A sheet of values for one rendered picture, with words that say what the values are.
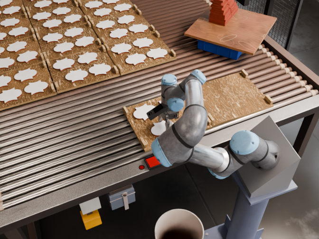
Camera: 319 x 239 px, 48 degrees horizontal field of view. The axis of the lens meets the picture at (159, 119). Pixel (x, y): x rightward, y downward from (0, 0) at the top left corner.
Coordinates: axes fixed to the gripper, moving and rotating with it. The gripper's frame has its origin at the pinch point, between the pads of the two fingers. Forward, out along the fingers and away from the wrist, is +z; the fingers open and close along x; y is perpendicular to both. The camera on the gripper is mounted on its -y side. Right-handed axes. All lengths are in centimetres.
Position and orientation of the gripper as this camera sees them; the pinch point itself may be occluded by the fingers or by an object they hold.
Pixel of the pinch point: (163, 128)
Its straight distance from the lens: 196.5
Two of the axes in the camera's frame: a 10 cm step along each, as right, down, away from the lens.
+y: 9.1, -2.8, 3.0
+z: -0.2, 7.1, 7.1
